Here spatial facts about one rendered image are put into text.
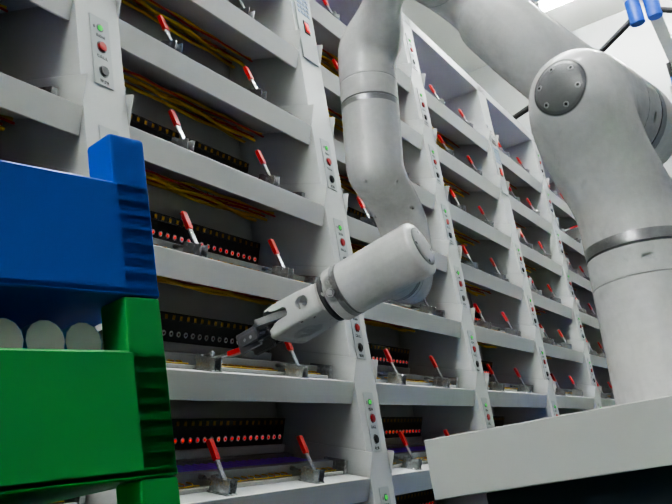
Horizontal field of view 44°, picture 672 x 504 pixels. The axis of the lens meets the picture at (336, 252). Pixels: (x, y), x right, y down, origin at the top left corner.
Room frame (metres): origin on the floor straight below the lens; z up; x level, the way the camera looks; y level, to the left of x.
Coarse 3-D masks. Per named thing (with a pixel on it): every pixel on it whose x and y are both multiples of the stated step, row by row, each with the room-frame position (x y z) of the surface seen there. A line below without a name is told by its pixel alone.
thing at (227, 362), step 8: (168, 352) 1.32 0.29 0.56; (176, 352) 1.35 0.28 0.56; (168, 360) 1.32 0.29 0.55; (176, 360) 1.34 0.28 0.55; (184, 360) 1.36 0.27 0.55; (192, 360) 1.38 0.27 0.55; (224, 360) 1.46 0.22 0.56; (232, 360) 1.48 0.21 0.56; (240, 360) 1.50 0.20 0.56; (248, 360) 1.52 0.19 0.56; (256, 360) 1.54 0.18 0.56; (240, 368) 1.50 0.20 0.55; (248, 368) 1.49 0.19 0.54; (256, 368) 1.55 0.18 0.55; (264, 368) 1.56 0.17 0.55; (272, 368) 1.57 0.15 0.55; (280, 368) 1.62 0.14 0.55; (312, 368) 1.73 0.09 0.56
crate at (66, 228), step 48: (96, 144) 0.37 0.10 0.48; (0, 192) 0.32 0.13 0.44; (48, 192) 0.33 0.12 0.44; (96, 192) 0.35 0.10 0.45; (144, 192) 0.37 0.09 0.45; (0, 240) 0.32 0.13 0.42; (48, 240) 0.33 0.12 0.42; (96, 240) 0.35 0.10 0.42; (144, 240) 0.37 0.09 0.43; (0, 288) 0.32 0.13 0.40; (48, 288) 0.33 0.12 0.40; (96, 288) 0.35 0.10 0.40; (144, 288) 0.37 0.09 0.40
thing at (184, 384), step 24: (288, 360) 1.80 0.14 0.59; (312, 360) 1.77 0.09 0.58; (336, 360) 1.75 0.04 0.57; (168, 384) 1.23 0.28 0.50; (192, 384) 1.28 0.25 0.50; (216, 384) 1.33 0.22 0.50; (240, 384) 1.39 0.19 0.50; (264, 384) 1.45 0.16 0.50; (288, 384) 1.52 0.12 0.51; (312, 384) 1.59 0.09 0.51; (336, 384) 1.67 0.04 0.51
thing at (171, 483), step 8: (136, 480) 0.36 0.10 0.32; (144, 480) 0.36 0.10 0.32; (152, 480) 0.36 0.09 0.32; (160, 480) 0.37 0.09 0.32; (168, 480) 0.37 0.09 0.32; (176, 480) 0.37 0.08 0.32; (120, 488) 0.37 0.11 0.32; (128, 488) 0.37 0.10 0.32; (136, 488) 0.36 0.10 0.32; (144, 488) 0.36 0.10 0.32; (152, 488) 0.36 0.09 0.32; (160, 488) 0.37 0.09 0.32; (168, 488) 0.37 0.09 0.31; (176, 488) 0.37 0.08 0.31; (120, 496) 0.37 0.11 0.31; (128, 496) 0.37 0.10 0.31; (136, 496) 0.36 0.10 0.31; (144, 496) 0.36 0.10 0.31; (152, 496) 0.36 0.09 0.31; (160, 496) 0.37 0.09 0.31; (168, 496) 0.37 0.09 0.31; (176, 496) 0.37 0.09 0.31
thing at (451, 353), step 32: (416, 96) 2.36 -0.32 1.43; (416, 160) 2.37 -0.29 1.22; (448, 256) 2.36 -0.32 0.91; (448, 288) 2.36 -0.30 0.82; (416, 352) 2.43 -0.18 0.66; (448, 352) 2.38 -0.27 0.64; (480, 384) 2.40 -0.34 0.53; (416, 416) 2.44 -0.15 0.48; (448, 416) 2.40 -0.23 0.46; (480, 416) 2.36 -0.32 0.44
